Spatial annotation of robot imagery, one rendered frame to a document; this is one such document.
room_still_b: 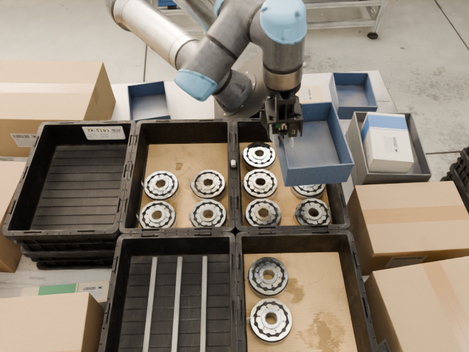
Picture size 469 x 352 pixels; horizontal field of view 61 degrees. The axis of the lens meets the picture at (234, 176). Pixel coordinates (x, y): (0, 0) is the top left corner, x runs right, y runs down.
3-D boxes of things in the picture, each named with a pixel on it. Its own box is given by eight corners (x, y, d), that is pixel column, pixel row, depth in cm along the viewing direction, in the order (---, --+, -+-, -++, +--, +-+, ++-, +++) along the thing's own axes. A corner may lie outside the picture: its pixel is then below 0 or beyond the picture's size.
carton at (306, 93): (287, 100, 162) (289, 85, 156) (316, 99, 162) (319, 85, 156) (291, 128, 153) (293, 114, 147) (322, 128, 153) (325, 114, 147)
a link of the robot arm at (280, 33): (282, -16, 67) (319, 4, 63) (281, 40, 76) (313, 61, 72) (246, 4, 64) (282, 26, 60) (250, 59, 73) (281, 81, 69)
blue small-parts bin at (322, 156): (271, 124, 103) (273, 105, 98) (326, 120, 104) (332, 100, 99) (284, 187, 92) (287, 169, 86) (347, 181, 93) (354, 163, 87)
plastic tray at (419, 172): (350, 121, 141) (354, 111, 137) (406, 122, 141) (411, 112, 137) (363, 183, 126) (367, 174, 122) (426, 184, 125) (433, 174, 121)
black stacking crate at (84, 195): (55, 146, 133) (42, 123, 124) (143, 144, 134) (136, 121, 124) (20, 255, 110) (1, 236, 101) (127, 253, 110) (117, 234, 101)
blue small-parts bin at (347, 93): (328, 85, 167) (331, 72, 162) (363, 85, 167) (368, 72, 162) (335, 119, 156) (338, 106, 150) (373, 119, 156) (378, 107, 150)
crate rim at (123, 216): (138, 125, 126) (137, 119, 124) (232, 123, 126) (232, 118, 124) (119, 237, 102) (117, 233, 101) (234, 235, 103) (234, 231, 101)
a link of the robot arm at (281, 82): (260, 50, 75) (303, 46, 74) (261, 70, 78) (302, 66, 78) (264, 77, 70) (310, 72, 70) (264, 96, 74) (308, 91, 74)
